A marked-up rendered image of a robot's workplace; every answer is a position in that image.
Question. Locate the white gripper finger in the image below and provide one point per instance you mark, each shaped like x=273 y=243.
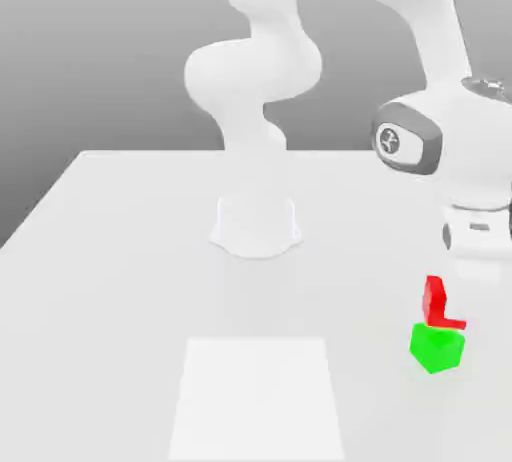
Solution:
x=456 y=300

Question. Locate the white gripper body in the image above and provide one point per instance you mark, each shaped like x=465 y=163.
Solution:
x=478 y=268

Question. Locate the small red cube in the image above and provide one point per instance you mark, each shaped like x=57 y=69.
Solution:
x=434 y=302

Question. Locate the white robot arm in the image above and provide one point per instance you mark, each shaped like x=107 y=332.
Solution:
x=256 y=74

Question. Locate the small green cube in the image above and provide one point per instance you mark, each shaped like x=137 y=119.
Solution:
x=436 y=352

